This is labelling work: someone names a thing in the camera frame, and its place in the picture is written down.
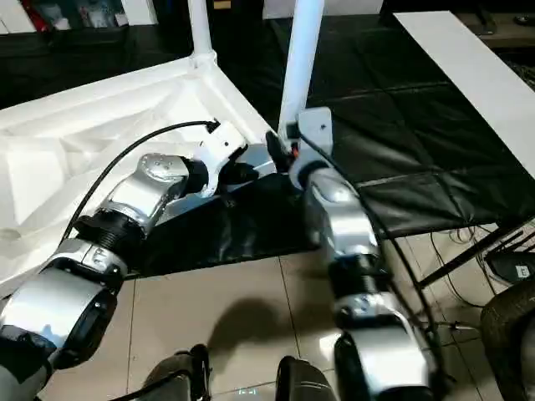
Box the white plastic table leg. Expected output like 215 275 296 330
187 0 218 68
278 0 327 139

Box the white plastic table top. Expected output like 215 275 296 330
0 52 293 293

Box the black work mat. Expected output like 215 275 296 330
0 14 517 279

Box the black box with gold label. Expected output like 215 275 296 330
156 0 267 26

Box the flat white board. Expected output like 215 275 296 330
392 11 535 172

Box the white glass door cabinet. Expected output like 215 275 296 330
0 0 158 34

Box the black metal stand bar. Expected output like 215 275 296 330
417 221 535 289

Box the grey left robot foot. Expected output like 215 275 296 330
145 344 210 401

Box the thin grey tripod stand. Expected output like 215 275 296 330
438 319 480 333

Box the black device with white label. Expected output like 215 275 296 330
491 250 535 285

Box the brown woven stool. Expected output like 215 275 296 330
480 283 535 377

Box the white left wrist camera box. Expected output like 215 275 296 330
192 120 250 197

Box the thin floor cable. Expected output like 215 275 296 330
430 225 502 308

